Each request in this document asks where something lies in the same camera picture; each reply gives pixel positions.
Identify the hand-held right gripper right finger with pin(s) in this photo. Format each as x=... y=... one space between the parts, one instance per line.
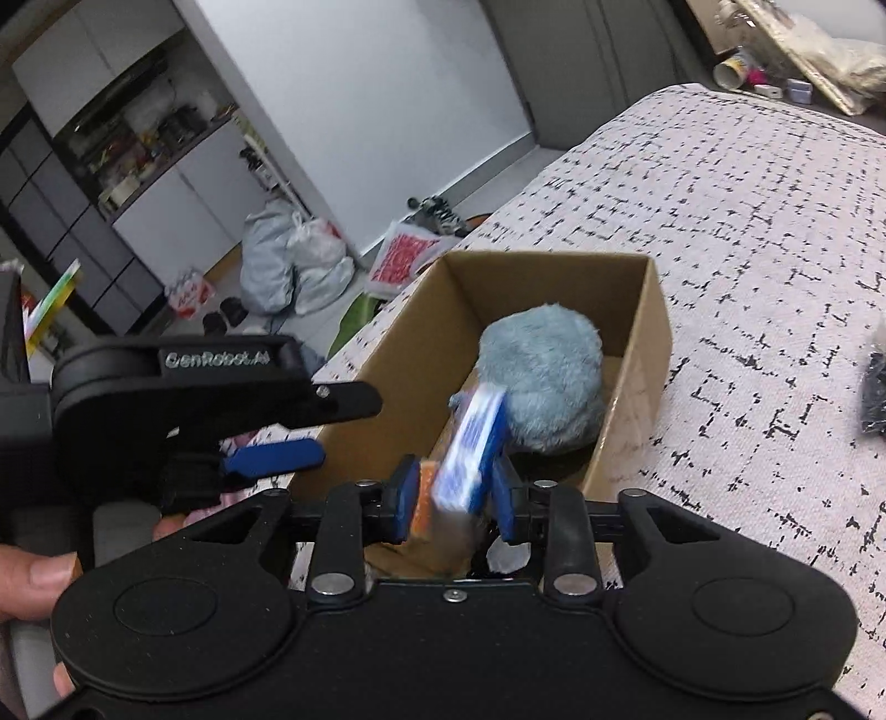
x=504 y=502

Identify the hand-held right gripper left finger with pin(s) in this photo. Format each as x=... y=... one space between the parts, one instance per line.
x=407 y=502

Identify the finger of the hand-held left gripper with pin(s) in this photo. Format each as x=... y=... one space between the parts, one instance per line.
x=277 y=457
x=342 y=403

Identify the blue white plastic packet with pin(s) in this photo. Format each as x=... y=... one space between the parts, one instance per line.
x=471 y=450

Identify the grey pink plush toy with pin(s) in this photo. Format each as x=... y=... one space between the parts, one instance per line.
x=543 y=377

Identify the brown cardboard box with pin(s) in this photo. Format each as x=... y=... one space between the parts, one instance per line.
x=554 y=298

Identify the person's left hand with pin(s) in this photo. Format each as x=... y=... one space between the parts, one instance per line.
x=34 y=581

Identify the green cloth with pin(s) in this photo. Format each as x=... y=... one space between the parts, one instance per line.
x=356 y=322

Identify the black slippers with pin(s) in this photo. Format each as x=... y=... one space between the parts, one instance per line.
x=225 y=315

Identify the red white package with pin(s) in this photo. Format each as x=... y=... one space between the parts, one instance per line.
x=188 y=294

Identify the white garbage bag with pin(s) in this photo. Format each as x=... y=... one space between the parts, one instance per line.
x=322 y=266

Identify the red white plastic bag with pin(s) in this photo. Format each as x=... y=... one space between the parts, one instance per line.
x=401 y=259

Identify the white storage cabinet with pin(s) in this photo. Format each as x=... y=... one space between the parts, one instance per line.
x=138 y=173

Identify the white floor rack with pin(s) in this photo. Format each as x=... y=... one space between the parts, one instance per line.
x=270 y=159

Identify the white black printed blanket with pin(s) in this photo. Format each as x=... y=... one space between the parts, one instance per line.
x=761 y=277

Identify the black lace pad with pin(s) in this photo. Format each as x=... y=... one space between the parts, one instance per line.
x=875 y=394

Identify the paper cup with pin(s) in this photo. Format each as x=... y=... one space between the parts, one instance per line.
x=734 y=69

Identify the small purple box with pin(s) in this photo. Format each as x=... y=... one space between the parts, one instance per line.
x=799 y=91

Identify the beige tote bag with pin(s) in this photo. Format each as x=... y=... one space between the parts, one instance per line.
x=824 y=48

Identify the dark picture frame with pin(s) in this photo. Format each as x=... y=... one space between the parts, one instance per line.
x=706 y=28

